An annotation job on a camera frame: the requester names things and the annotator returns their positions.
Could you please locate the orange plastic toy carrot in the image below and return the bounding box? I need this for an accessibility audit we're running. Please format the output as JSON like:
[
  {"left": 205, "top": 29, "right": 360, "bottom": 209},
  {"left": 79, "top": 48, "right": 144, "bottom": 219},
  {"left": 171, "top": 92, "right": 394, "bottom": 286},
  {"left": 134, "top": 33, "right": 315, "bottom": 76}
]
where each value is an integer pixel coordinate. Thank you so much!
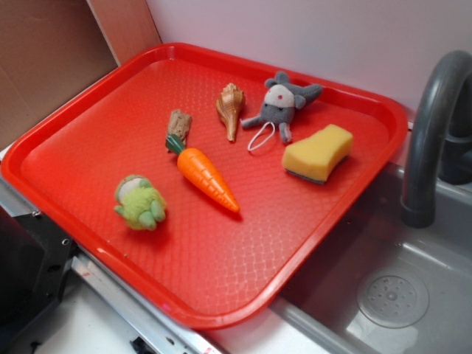
[{"left": 165, "top": 134, "right": 240, "bottom": 213}]

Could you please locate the red plastic tray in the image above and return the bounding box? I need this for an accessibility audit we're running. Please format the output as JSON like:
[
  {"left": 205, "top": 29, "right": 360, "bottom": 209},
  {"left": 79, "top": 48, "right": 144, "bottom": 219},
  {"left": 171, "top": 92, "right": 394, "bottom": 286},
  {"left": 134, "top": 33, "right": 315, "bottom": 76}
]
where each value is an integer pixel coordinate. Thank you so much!
[{"left": 1, "top": 44, "right": 407, "bottom": 329}]

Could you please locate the brown conch seashell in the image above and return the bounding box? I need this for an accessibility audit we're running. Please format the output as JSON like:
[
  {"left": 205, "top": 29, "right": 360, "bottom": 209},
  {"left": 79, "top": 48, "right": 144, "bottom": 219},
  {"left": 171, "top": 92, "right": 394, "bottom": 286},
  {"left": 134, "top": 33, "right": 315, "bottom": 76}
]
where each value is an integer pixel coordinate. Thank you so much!
[{"left": 215, "top": 83, "right": 246, "bottom": 143}]

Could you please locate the small brown wood piece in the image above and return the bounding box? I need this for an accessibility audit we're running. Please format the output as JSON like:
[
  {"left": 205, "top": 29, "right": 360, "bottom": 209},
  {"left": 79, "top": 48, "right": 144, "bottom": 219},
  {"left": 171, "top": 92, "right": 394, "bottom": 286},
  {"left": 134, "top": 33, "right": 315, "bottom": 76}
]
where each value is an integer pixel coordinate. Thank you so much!
[{"left": 167, "top": 109, "right": 192, "bottom": 146}]

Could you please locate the yellow kitchen sponge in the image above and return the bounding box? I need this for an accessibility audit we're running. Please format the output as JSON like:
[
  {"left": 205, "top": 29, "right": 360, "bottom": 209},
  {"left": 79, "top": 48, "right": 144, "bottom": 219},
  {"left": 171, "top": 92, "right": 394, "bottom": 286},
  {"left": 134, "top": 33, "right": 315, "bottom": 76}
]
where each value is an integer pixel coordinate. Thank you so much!
[{"left": 282, "top": 124, "right": 354, "bottom": 184}]

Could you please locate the grey plush mouse toy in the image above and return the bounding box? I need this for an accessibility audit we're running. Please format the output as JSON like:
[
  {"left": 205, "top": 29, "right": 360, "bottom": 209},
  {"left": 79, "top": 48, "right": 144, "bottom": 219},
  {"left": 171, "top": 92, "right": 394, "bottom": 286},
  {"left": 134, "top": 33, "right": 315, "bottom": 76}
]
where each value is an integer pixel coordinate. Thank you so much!
[{"left": 241, "top": 71, "right": 323, "bottom": 151}]

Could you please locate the green plush frog toy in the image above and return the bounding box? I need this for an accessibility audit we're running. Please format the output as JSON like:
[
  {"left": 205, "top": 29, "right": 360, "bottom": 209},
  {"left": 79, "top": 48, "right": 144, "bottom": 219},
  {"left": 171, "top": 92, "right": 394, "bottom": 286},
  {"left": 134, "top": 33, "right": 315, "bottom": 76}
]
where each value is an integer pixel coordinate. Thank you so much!
[{"left": 114, "top": 175, "right": 167, "bottom": 231}]

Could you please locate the grey plastic sink basin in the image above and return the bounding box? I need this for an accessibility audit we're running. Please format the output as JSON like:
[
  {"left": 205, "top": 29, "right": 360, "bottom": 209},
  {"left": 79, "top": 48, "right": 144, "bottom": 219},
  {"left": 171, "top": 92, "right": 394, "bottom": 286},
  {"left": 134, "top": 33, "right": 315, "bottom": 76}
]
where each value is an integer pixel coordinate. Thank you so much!
[{"left": 271, "top": 164, "right": 471, "bottom": 353}]

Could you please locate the grey plastic faucet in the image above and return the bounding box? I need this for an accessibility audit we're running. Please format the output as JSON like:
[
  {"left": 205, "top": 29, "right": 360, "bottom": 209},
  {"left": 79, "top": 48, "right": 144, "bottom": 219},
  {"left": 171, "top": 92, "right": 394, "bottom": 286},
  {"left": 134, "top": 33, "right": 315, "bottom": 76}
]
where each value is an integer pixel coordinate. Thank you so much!
[{"left": 400, "top": 50, "right": 471, "bottom": 228}]

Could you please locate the brown cardboard panel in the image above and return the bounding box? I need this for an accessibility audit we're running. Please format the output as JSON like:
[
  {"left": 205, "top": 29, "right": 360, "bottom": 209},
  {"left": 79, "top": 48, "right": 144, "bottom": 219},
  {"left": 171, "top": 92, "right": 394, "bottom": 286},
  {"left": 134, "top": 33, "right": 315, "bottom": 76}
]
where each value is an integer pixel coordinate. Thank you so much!
[{"left": 1, "top": 1, "right": 162, "bottom": 149}]

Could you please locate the black metal bracket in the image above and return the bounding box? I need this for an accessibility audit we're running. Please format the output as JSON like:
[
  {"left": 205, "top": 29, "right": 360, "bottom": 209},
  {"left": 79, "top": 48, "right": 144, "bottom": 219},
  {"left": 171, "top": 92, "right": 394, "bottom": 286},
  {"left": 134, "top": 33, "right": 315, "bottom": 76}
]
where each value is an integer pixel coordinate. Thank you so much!
[{"left": 1, "top": 210, "right": 74, "bottom": 347}]

